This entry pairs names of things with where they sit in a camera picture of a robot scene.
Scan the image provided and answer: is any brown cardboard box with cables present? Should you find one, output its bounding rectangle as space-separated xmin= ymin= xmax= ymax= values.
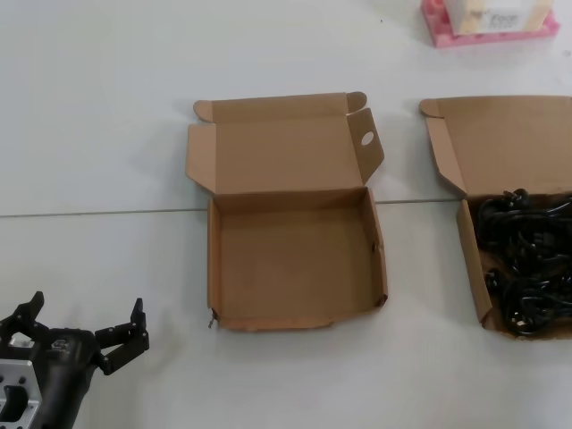
xmin=418 ymin=96 xmax=572 ymax=343

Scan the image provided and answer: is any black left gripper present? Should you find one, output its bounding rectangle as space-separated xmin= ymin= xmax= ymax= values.
xmin=0 ymin=290 xmax=151 ymax=429

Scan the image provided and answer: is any empty brown cardboard box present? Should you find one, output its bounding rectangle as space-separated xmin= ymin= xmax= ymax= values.
xmin=185 ymin=91 xmax=389 ymax=334

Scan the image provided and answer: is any white beige carton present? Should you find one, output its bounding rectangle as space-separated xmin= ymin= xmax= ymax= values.
xmin=446 ymin=0 xmax=551 ymax=36

